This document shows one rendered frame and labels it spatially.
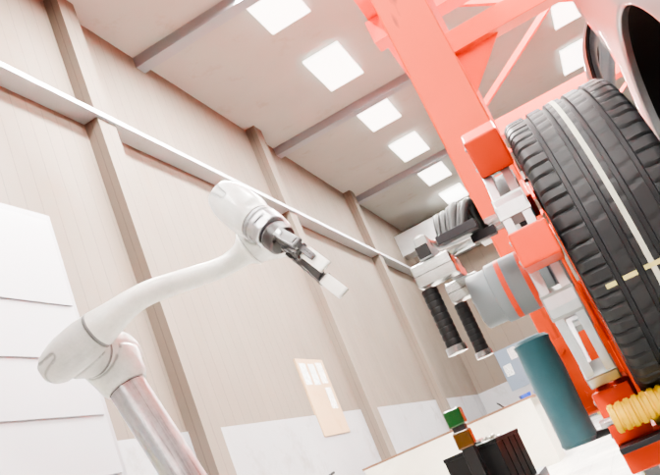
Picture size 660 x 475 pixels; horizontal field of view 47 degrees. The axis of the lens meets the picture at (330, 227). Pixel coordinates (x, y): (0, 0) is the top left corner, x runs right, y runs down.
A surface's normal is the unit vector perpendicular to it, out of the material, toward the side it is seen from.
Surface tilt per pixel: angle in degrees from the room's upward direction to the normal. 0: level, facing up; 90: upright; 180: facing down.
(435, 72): 90
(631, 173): 83
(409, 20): 90
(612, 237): 98
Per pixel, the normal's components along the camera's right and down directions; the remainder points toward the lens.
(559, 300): -0.35, -0.18
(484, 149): -0.07, 0.36
